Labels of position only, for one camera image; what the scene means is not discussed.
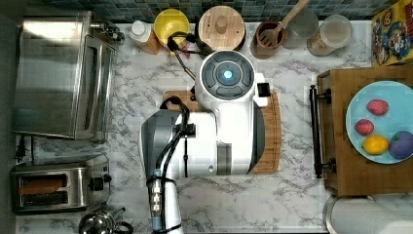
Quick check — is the light blue plate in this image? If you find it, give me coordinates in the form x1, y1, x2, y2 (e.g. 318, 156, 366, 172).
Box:
346, 81, 413, 165

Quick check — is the clear jar with grains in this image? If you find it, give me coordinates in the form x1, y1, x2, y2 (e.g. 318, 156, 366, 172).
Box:
307, 15, 353, 57

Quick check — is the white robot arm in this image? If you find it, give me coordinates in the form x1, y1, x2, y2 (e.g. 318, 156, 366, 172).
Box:
139, 51, 270, 234

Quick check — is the stainless steel toaster oven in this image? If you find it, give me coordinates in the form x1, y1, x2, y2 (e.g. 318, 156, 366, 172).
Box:
12, 11, 125, 141

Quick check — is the purple plum toy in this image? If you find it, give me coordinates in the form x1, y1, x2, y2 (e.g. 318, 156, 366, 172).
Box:
389, 131, 413, 160

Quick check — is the black toaster lever knob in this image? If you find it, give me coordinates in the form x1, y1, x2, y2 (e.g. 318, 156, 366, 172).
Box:
89, 175, 112, 191

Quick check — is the upper red strawberry toy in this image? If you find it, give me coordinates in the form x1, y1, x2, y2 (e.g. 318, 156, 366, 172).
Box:
366, 99, 389, 116

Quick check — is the red strawberry toy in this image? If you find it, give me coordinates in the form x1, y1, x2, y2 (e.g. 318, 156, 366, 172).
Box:
366, 99, 389, 116
355, 119, 375, 136

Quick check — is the bread slice in toaster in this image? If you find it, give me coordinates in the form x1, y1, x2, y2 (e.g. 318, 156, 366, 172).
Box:
18, 178, 63, 195

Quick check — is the wooden slotted spatula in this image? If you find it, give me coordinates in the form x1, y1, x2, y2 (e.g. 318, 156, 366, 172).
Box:
257, 0, 311, 47

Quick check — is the stainless steel slot toaster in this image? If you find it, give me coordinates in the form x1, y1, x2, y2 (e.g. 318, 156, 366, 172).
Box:
10, 155, 112, 215

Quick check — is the lower red strawberry toy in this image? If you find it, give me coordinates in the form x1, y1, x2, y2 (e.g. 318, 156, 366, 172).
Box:
355, 119, 375, 136

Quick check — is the empty clear glass jar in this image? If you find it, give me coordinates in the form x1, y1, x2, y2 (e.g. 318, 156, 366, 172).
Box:
282, 8, 319, 49

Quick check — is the brown utensil holder cup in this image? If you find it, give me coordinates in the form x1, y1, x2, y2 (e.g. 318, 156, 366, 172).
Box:
250, 19, 285, 59

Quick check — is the wooden tray with black handle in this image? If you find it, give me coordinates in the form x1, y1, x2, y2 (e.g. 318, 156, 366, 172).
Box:
310, 65, 413, 196

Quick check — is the yellow lemon toy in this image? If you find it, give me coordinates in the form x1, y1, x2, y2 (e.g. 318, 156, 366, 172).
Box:
362, 135, 389, 155

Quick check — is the wooden cutting board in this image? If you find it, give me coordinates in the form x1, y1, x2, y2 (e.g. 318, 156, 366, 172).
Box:
163, 90, 282, 175

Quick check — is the round wooden lid canister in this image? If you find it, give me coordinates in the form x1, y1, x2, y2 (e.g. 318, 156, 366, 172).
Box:
197, 6, 246, 51

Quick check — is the yellow bowl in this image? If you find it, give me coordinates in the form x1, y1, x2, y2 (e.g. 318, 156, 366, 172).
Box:
154, 9, 190, 49

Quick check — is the cereal box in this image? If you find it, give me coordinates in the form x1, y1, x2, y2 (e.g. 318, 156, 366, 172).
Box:
371, 0, 413, 66

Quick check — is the white cap bottle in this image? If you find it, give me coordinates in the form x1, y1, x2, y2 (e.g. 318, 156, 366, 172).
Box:
130, 20, 161, 55

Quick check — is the round metal bin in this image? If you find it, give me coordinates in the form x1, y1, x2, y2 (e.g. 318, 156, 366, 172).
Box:
323, 195, 413, 234

